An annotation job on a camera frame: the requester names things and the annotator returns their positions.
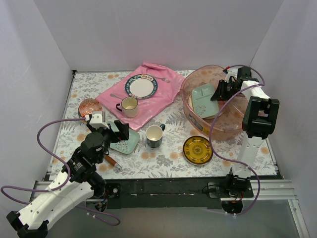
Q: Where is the red patterned bowl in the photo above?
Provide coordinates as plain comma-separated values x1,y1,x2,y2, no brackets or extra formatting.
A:
78,98,103,118

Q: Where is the mint divided rectangular tray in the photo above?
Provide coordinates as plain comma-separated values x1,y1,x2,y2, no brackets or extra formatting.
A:
191,83,219,119

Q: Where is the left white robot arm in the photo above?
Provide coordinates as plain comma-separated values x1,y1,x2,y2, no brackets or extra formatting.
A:
6,120,129,238

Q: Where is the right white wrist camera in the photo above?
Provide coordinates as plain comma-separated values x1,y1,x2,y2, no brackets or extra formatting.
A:
224,68,238,83

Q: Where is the wooden handled metal scraper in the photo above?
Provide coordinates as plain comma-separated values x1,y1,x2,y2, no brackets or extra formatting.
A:
105,155,122,171

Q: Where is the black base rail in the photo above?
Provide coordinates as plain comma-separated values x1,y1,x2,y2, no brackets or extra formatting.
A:
44,175,284,211

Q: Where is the silver fork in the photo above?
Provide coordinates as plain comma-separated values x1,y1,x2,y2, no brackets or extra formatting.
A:
155,77,170,83

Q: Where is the dark green mug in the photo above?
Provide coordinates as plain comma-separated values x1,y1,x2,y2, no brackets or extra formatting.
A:
146,124,165,148

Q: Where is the aluminium frame rail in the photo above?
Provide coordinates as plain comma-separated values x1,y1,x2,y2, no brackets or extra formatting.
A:
29,180,310,238

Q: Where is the yellow patterned plate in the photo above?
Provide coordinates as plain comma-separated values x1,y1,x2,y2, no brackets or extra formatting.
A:
183,136,213,166

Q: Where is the green rimmed white plate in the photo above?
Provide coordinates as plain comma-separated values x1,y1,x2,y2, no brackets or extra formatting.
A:
125,74,158,100

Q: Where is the cream mug black rim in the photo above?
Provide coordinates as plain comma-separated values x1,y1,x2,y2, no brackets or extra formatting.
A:
116,97,139,118

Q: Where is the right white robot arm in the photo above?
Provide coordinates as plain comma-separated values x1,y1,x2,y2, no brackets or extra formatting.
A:
211,65,280,197

